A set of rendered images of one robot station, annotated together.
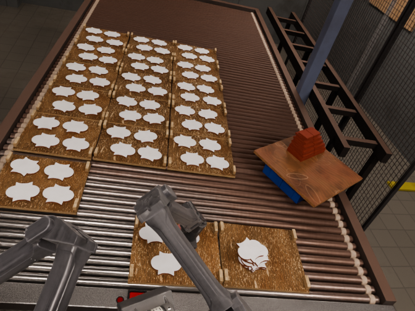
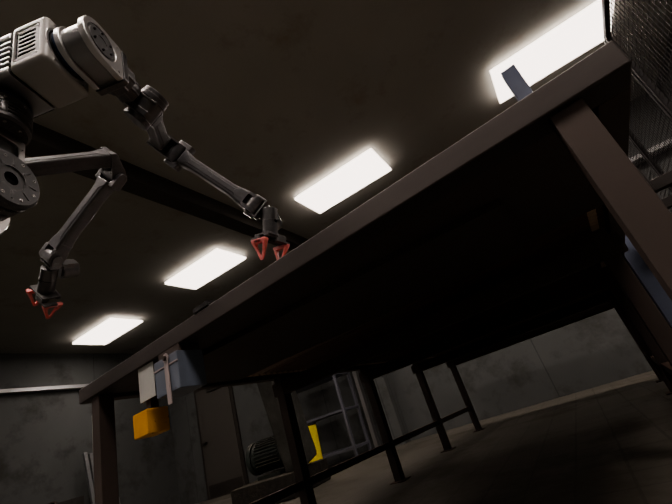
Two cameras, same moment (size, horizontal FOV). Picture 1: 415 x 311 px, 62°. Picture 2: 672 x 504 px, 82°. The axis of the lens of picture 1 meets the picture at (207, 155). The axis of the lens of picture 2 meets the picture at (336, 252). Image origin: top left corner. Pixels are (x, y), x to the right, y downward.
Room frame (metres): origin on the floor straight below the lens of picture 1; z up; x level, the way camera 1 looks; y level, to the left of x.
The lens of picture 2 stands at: (0.14, -1.02, 0.45)
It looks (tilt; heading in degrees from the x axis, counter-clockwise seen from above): 24 degrees up; 43
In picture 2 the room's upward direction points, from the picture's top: 18 degrees counter-clockwise
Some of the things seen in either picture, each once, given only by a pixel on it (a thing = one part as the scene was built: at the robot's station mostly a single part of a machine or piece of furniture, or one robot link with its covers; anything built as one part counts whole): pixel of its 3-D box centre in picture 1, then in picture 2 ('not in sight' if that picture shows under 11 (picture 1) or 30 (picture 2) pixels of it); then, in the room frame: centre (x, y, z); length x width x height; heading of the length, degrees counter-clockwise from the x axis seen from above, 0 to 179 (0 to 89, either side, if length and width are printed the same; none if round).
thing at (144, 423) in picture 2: not in sight; (149, 399); (0.59, 0.48, 0.74); 0.09 x 0.08 x 0.24; 103
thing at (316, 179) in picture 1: (308, 165); not in sight; (1.75, -0.62, 1.03); 0.50 x 0.50 x 0.02; 48
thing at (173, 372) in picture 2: not in sight; (178, 375); (0.63, 0.31, 0.77); 0.14 x 0.11 x 0.18; 103
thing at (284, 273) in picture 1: (260, 256); not in sight; (1.06, -0.39, 0.93); 0.41 x 0.35 x 0.02; 103
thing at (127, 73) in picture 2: not in sight; (120, 82); (0.37, -0.23, 1.45); 0.09 x 0.08 x 0.12; 128
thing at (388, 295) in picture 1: (290, 90); (614, 255); (2.97, -0.56, 0.90); 4.04 x 0.06 x 0.10; 13
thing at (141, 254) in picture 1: (176, 250); not in sight; (0.96, 0.02, 0.93); 0.41 x 0.35 x 0.02; 104
